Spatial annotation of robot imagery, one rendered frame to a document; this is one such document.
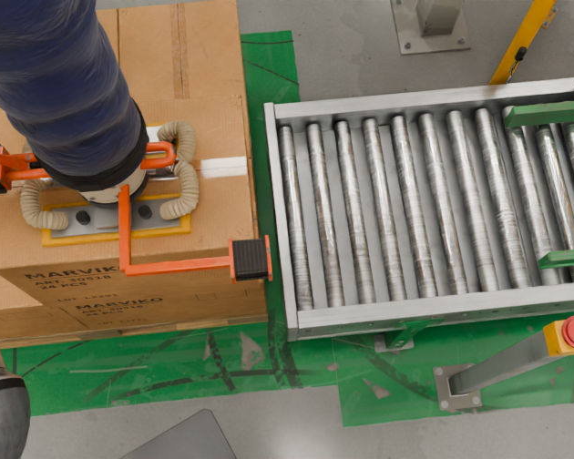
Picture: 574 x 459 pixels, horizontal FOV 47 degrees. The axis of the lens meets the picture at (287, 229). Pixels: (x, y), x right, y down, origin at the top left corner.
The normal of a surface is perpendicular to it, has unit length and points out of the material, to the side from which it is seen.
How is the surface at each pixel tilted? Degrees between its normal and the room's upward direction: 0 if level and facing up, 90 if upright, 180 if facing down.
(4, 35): 100
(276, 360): 0
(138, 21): 0
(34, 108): 82
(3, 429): 53
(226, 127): 0
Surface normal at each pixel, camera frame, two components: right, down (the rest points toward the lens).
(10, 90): -0.28, 0.82
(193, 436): 0.00, -0.33
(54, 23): 0.72, 0.69
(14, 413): 0.90, -0.22
